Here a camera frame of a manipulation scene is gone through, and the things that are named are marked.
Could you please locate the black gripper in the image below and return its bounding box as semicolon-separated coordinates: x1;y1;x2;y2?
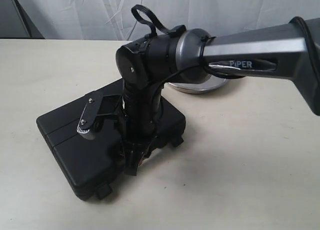
118;80;162;176

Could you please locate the black plastic tool case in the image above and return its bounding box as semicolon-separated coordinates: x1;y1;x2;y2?
36;93;186;201

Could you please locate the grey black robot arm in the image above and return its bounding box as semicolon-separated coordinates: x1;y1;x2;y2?
115;16;320;176

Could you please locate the round stainless steel tray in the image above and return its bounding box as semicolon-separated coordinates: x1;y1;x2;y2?
168;76;229;94

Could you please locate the white backdrop curtain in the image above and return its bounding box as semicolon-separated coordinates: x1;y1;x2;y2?
18;0;320;40

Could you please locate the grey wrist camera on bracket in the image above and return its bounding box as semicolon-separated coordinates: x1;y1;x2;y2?
76;90;121;140

